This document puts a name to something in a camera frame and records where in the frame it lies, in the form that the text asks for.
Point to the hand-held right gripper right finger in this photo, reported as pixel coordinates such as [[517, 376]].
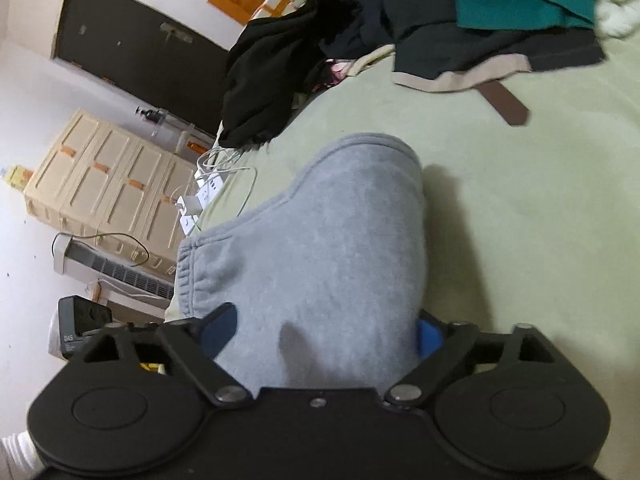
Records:
[[429, 340]]

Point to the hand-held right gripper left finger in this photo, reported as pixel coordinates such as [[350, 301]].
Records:
[[222, 330]]

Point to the grey sweatpants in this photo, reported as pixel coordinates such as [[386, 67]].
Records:
[[340, 240]]

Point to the white electric heater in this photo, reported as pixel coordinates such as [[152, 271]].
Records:
[[115, 272]]

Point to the white power strip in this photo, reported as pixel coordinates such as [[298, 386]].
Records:
[[189, 224], [210, 187]]

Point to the cream drawer cabinet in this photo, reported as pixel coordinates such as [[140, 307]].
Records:
[[100, 175]]

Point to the brown belt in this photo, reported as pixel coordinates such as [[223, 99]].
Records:
[[507, 105]]

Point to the black knit sweater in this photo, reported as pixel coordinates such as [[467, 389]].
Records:
[[270, 75]]

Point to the dark door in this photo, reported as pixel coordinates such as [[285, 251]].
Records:
[[130, 55]]

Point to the pink printed cloth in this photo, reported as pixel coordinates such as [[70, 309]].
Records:
[[332, 72]]

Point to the beige cloth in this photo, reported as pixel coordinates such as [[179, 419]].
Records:
[[370, 60]]

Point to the dark pants with beige waistband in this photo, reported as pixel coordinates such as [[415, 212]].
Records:
[[475, 55]]

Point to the black jacket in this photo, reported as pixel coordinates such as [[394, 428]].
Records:
[[350, 0]]

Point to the white fluffy cloth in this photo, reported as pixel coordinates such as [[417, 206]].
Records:
[[620, 10]]

